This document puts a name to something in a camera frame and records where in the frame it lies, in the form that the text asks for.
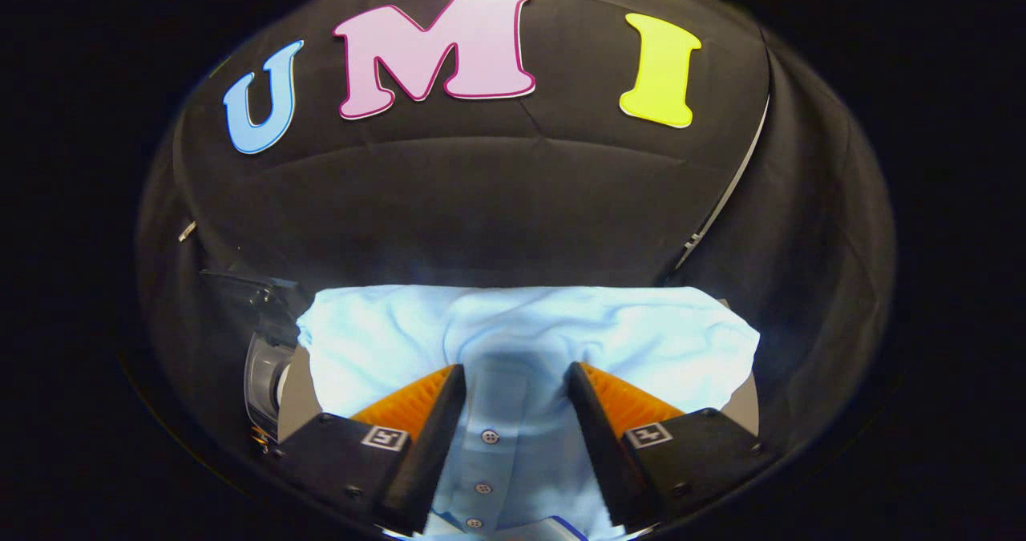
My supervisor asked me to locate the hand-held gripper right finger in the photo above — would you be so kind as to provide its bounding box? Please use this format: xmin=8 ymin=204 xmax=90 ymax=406
xmin=566 ymin=360 xmax=777 ymax=530

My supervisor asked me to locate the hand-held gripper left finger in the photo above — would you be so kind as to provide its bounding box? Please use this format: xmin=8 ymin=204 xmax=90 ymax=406
xmin=269 ymin=363 xmax=467 ymax=537

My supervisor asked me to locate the light blue polo shirt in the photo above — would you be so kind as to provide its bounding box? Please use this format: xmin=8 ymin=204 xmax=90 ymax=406
xmin=297 ymin=285 xmax=761 ymax=541

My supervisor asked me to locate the black backdrop cloth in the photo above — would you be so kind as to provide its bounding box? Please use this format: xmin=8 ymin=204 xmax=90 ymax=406
xmin=132 ymin=0 xmax=897 ymax=478

